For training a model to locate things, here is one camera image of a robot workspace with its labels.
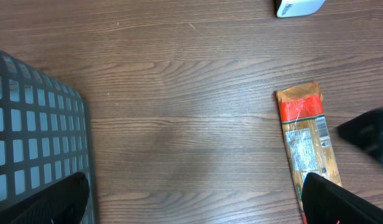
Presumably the white barcode scanner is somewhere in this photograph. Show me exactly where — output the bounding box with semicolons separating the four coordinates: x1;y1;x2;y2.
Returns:
275;0;325;18

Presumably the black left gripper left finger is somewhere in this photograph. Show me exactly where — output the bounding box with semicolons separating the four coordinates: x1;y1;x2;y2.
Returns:
0;172;90;224

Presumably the orange spaghetti packet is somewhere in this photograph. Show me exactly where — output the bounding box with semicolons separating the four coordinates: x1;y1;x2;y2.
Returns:
276;82;341;224

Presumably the dark grey plastic basket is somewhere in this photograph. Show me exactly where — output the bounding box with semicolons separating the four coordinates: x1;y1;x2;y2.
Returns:
0;50;99;223

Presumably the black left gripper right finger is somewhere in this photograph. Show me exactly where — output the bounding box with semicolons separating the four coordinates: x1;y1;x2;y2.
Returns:
302;172;383;224

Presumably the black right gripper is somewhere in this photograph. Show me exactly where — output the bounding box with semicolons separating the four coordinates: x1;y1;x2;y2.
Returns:
336;108;383;165

